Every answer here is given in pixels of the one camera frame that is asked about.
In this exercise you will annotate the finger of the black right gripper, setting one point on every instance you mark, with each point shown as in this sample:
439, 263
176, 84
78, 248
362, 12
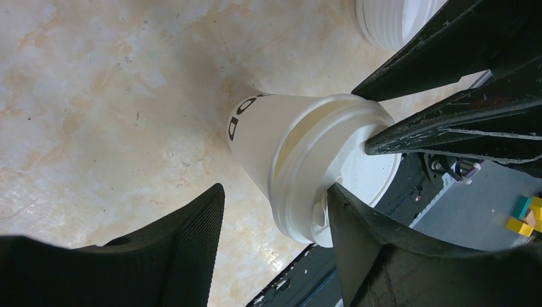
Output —
498, 121
462, 38

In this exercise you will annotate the white paper coffee cup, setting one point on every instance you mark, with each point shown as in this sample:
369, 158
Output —
258, 126

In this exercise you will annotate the stack of translucent lids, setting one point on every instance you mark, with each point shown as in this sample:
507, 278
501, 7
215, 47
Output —
391, 24

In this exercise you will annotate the white plastic cup lid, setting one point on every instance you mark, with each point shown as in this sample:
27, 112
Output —
327, 145

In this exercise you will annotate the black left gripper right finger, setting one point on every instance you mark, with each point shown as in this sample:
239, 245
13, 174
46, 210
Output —
381, 262

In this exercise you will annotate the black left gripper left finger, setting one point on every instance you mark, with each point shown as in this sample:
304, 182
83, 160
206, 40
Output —
169, 262

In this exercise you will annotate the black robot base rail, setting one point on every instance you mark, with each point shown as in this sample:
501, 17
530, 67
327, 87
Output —
310, 278

